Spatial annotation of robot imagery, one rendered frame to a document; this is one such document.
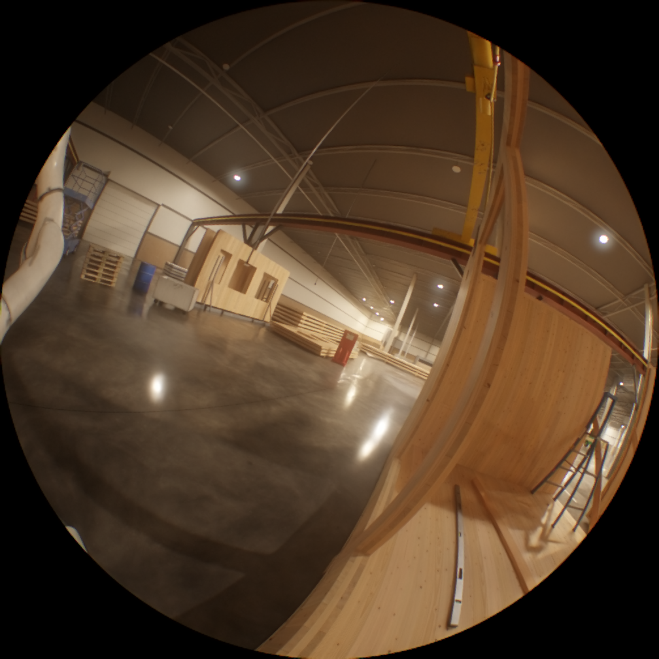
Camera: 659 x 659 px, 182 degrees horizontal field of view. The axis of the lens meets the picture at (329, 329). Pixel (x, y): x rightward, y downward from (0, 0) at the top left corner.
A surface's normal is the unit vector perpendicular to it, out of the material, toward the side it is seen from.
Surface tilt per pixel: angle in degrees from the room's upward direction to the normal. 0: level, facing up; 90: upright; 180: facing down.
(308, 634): 0
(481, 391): 90
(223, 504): 0
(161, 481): 0
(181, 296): 90
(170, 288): 90
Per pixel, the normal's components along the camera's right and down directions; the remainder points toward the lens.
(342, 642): 0.39, -0.92
